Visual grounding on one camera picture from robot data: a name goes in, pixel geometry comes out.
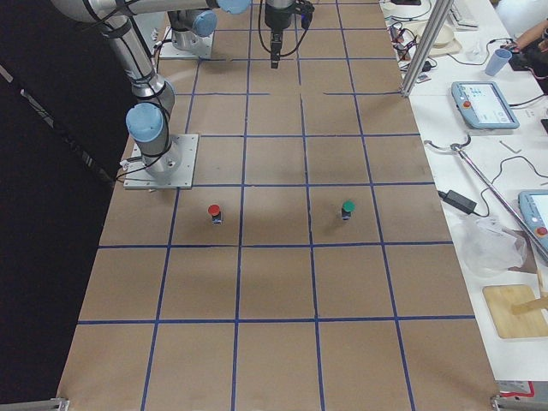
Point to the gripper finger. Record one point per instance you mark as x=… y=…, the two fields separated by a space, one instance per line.
x=274 y=62

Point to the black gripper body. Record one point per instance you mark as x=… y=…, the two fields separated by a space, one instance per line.
x=274 y=19

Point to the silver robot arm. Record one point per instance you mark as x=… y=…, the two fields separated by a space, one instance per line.
x=148 y=121
x=282 y=25

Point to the green push button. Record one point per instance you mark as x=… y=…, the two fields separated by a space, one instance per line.
x=347 y=209

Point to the wooden board stand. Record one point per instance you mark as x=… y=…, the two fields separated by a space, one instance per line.
x=516 y=311

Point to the beige tray with plate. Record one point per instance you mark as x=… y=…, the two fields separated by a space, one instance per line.
x=444 y=43

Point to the metal walking cane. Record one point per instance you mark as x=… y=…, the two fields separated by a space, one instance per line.
x=459 y=150

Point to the teach pendant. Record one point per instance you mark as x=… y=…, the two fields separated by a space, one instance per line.
x=533 y=207
x=482 y=105

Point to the blue plastic cup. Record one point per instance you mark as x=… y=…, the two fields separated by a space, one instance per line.
x=497 y=61

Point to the black power adapter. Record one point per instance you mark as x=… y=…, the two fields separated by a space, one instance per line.
x=458 y=201

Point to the clear plastic bag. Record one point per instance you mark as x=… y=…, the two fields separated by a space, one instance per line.
x=486 y=247

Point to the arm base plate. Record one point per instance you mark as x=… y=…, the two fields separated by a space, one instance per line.
x=175 y=169
x=185 y=45

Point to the aluminium frame post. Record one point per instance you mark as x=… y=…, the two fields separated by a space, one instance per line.
x=433 y=25

